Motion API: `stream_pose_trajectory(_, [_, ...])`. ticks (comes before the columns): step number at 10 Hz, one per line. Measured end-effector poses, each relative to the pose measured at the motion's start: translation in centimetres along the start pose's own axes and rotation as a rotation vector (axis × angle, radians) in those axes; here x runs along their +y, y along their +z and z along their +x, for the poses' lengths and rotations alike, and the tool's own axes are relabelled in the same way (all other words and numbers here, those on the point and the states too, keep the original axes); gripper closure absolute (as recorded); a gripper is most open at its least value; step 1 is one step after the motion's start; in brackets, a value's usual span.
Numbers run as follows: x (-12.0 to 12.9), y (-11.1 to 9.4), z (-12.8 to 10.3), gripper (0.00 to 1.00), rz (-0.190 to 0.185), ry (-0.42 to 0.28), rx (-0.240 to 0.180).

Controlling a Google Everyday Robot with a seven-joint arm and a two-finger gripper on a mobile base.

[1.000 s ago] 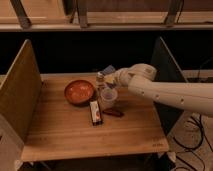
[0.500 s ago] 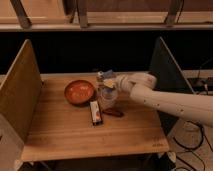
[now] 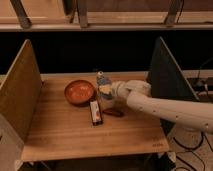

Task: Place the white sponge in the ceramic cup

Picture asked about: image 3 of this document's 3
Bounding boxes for right dark side panel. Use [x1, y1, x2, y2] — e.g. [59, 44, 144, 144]
[146, 36, 199, 136]

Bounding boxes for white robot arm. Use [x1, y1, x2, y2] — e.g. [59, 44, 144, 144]
[98, 80, 213, 134]

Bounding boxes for left wooden side panel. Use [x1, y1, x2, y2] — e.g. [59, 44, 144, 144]
[0, 39, 42, 141]

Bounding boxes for wooden back shelf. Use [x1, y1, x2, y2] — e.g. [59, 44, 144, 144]
[0, 0, 213, 32]

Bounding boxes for small glass bottle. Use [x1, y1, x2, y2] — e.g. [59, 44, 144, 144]
[96, 71, 104, 84]

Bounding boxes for orange ceramic bowl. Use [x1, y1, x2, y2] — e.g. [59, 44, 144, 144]
[64, 80, 95, 105]

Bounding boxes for black floor cables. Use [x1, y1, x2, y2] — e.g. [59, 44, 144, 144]
[168, 56, 213, 171]

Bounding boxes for white blue sponge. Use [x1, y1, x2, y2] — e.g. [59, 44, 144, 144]
[97, 77, 113, 100]

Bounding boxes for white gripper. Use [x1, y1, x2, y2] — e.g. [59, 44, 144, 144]
[99, 81, 121, 97]

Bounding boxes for white red snack box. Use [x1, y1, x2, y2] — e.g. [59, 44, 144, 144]
[90, 101, 103, 126]

